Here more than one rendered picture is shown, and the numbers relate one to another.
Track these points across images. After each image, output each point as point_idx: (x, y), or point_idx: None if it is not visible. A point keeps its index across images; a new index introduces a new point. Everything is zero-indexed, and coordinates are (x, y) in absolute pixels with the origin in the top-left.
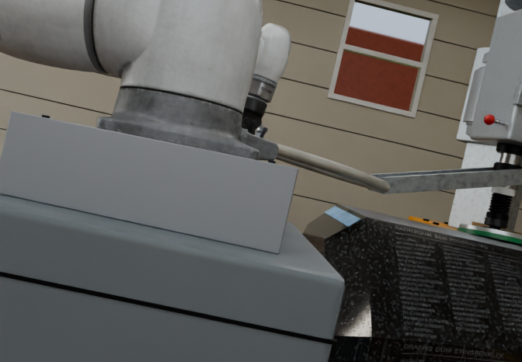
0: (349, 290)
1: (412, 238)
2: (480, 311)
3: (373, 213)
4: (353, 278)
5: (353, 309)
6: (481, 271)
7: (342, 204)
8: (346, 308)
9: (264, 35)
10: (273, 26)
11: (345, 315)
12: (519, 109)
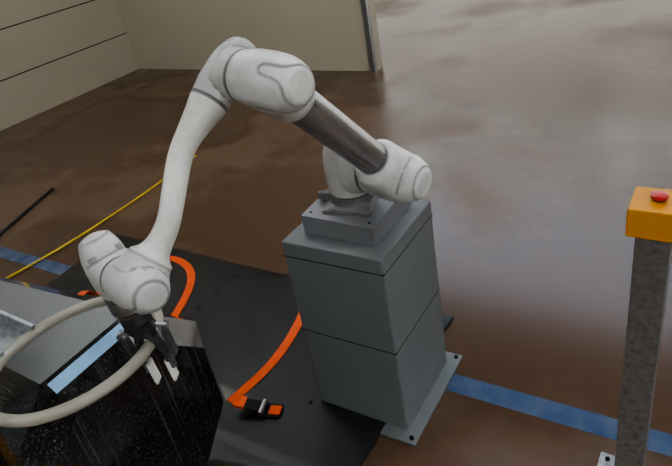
0: (177, 329)
1: None
2: None
3: (50, 352)
4: (169, 326)
5: (186, 328)
6: (86, 299)
7: (40, 380)
8: (186, 332)
9: (122, 243)
10: (111, 232)
11: (190, 333)
12: None
